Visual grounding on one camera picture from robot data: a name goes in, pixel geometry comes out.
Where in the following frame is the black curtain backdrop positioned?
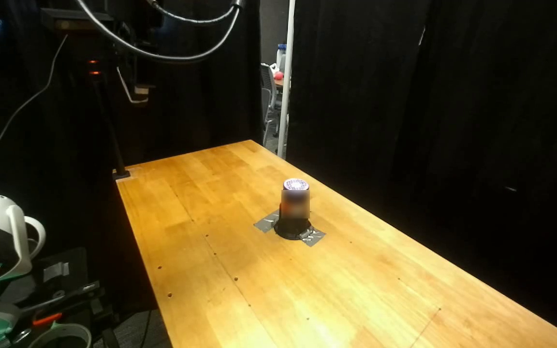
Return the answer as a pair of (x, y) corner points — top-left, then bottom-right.
(289, 0), (557, 337)

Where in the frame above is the thin grey hanging cable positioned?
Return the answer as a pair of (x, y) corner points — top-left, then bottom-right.
(0, 34), (72, 181)

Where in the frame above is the white vertical pole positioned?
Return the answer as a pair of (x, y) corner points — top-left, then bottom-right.
(277, 0), (298, 161)

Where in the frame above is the thick white looped cable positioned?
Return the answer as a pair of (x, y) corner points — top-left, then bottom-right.
(76, 0), (248, 65)

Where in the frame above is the black camera tripod stand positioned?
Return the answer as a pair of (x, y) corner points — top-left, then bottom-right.
(37, 5), (165, 183)

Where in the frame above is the black equipment with red handle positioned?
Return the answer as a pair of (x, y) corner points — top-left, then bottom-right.
(4, 248), (122, 348)

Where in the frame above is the dark cup with purple lid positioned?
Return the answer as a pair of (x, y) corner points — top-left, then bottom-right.
(273, 177), (312, 242)

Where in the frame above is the grey duct tape piece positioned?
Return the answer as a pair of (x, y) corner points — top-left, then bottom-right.
(298, 227), (327, 248)
(254, 212), (283, 235)

